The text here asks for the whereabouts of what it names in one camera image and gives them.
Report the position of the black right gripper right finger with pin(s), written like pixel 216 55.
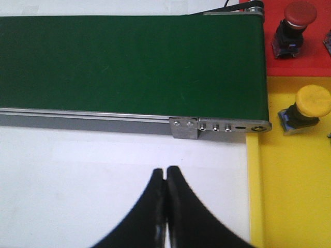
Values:
pixel 190 223

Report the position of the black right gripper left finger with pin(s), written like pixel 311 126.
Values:
pixel 145 223

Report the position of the yellow mushroom push button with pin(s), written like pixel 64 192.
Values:
pixel 311 103

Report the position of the red mushroom push button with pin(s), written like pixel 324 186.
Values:
pixel 288 38
pixel 327 41

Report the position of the yellow plastic tray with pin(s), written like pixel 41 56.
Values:
pixel 289 176

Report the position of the red plastic tray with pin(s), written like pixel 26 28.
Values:
pixel 314 58

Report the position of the aluminium conveyor frame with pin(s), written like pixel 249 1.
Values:
pixel 219 126

